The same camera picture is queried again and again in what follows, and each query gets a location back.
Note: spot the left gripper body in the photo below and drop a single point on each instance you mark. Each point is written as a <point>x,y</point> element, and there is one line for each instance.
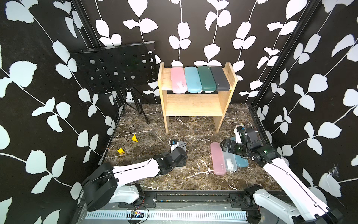
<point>182,163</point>

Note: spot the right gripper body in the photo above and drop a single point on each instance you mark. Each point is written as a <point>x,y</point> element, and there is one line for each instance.
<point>235,148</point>

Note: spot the frosted clear pencil case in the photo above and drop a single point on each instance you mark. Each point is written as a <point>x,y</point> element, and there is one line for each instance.
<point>230,162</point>

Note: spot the pink pencil case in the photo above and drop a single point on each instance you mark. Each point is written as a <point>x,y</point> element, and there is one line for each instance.
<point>178,80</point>
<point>217,159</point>

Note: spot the teal pencil case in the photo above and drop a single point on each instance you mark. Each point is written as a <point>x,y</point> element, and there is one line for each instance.
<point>241,162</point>

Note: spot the dark green pencil case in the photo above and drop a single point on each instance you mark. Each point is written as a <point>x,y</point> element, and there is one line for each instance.
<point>206,78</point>

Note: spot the light blue pencil case top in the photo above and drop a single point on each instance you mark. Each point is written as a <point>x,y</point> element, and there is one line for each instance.
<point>192,80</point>

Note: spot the pink pencil case top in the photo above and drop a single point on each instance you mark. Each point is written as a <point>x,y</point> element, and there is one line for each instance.
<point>178,80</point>

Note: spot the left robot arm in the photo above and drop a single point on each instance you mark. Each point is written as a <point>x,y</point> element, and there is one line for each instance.
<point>112,184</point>

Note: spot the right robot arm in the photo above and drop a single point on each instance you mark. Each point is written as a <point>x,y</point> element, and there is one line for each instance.
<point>306,209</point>

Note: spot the wooden two-tier shelf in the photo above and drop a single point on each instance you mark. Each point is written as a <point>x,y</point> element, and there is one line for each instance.
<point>195,105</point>

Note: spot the dark grey pencil case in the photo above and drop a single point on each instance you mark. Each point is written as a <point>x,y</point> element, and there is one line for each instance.
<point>220,78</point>

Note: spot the yellow triangular block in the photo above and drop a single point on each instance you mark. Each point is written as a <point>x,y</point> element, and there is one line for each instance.
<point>134,138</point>

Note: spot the yellow cube block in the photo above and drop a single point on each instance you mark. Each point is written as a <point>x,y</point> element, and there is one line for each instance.
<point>120,151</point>

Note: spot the small circuit board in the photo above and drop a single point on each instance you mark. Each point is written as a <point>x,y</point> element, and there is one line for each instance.
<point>135,214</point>

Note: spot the black perforated music stand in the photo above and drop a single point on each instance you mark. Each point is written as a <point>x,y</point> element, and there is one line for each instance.
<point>117,68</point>

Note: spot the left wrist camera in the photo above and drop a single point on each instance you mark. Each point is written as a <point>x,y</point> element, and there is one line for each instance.
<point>174,144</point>

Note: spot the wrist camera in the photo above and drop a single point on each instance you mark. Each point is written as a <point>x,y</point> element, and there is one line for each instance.
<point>245,135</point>
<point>174,144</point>

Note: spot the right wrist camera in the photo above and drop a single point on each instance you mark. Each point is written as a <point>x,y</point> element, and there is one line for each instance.
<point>245,135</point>

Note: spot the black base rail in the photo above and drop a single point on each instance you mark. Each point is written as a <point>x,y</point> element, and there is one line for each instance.
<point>195,197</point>

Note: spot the white ribbed cable duct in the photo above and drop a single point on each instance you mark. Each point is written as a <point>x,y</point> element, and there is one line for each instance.
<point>229,216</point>

